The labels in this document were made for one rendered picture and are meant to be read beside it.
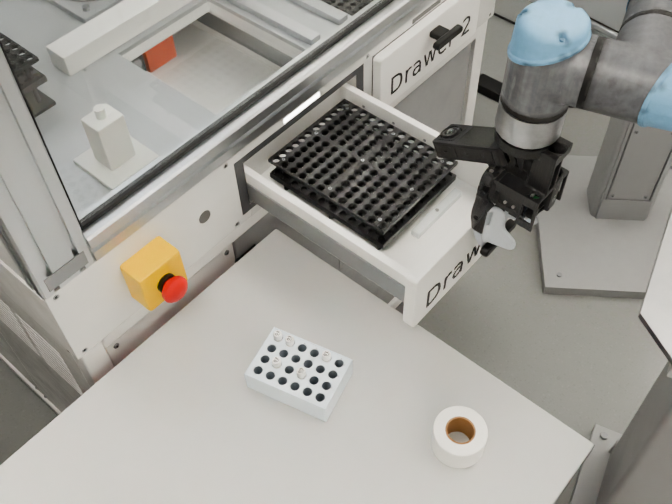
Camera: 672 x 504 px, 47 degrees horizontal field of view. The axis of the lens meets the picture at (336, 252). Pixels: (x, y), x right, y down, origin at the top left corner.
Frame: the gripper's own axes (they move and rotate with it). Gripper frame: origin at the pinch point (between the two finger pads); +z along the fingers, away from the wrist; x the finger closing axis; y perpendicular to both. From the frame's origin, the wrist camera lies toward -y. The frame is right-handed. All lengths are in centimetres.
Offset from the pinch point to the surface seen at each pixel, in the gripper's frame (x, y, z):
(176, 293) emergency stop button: -33.5, -26.8, 3.0
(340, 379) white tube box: -25.9, -4.4, 10.9
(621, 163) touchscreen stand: 91, -10, 65
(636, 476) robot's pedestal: 13, 33, 58
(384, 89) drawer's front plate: 18.0, -32.4, 4.6
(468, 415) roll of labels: -19.2, 11.8, 10.5
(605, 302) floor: 69, 5, 90
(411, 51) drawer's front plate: 25.2, -32.4, 1.1
